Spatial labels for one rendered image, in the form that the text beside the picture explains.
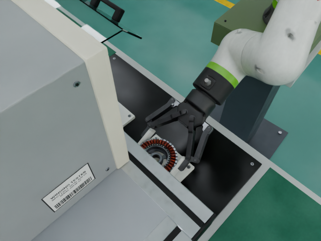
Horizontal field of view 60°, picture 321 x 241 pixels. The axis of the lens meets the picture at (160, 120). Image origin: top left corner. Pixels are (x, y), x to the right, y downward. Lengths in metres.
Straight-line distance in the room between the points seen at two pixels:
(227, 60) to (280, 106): 1.36
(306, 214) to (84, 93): 0.70
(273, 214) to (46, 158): 0.64
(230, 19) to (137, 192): 0.87
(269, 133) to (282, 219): 1.10
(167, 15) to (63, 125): 2.38
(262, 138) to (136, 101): 1.08
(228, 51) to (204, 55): 1.54
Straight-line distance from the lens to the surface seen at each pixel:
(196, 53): 2.24
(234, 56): 0.68
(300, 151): 1.87
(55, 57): 0.25
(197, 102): 0.68
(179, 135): 0.83
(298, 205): 0.84
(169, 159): 0.71
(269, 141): 1.82
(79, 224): 0.38
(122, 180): 0.39
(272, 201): 0.82
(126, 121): 0.85
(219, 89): 0.68
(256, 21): 1.15
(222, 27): 1.10
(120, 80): 0.97
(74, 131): 0.28
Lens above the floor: 1.47
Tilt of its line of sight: 55 degrees down
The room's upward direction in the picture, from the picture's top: straight up
